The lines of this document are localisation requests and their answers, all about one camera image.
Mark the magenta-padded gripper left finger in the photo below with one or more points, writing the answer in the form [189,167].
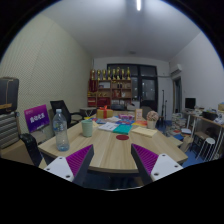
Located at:
[58,165]

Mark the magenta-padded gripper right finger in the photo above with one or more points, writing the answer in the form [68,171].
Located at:
[163,165]

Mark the clear plastic water bottle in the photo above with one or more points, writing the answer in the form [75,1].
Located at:
[61,133]

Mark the yellow envelope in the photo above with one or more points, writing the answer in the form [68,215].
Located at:
[144,132]

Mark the stack of books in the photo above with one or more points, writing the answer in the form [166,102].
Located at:
[179,123]

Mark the pale green ribbed cup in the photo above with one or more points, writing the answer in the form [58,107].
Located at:
[87,129]

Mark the pink flowers in white pot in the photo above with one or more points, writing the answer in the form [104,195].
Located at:
[152,120]

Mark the red orange booklet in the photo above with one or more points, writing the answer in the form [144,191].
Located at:
[140,123]

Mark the flat round red coaster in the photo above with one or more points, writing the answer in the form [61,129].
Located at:
[122,137]

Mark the purple sign board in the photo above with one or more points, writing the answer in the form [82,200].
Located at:
[36,118]

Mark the white round stool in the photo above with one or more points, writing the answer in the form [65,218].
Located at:
[209,141]

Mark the teal book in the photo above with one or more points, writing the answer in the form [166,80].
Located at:
[122,129]

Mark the black office chair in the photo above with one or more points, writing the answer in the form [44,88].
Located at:
[61,110]

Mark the pale yellow notepad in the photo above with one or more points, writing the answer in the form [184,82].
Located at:
[95,124]

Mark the orange standing card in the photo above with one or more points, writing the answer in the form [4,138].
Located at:
[138,115]

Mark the blue patterned booklet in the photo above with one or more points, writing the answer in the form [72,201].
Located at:
[124,122]
[100,121]

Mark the pink box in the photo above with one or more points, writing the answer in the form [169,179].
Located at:
[126,117]

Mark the black microphone stand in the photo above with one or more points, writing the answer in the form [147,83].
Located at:
[163,103]

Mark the small round table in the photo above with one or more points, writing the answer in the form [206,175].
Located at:
[88,110]

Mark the white printed booklet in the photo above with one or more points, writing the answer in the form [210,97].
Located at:
[108,126]

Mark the cluttered side desk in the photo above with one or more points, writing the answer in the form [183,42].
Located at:
[210,120]

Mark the black computer monitor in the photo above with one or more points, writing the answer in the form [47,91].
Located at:
[190,103]

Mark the yellow gift box red ribbon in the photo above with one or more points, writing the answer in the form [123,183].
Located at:
[104,114]

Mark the black brown-trimmed bag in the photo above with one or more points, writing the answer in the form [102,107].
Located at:
[8,95]

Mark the wooden shelf unit with trophies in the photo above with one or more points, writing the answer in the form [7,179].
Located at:
[110,91]

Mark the ceiling tube light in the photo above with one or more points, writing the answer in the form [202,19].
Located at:
[138,5]

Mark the white wall air conditioner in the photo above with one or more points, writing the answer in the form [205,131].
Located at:
[176,69]

